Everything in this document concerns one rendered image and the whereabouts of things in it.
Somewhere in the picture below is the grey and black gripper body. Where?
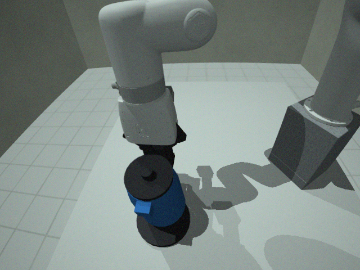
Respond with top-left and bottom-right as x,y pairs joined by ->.
118,88 -> 178,145

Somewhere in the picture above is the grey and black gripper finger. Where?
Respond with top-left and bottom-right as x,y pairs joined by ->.
163,123 -> 187,160
136,144 -> 150,155

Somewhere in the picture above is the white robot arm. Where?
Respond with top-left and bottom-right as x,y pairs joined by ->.
98,0 -> 360,127

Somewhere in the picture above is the black round disk with center stud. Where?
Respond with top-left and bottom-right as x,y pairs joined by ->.
136,205 -> 190,248

